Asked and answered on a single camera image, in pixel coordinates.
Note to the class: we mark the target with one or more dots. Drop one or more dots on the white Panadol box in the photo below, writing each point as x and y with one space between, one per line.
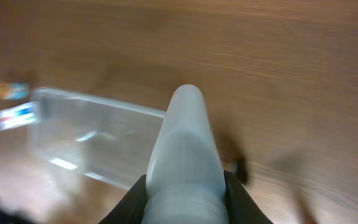
17 116

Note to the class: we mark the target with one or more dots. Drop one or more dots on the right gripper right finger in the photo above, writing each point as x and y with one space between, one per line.
240 206

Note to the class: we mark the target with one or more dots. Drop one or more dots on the white spray bottle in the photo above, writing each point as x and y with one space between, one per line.
185 181

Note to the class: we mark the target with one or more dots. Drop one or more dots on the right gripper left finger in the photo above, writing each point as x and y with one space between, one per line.
130 209

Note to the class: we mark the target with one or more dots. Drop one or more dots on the small gold lid jar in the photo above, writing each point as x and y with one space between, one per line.
13 91

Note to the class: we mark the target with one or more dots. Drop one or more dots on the clear plastic container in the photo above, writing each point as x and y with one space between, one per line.
104 139

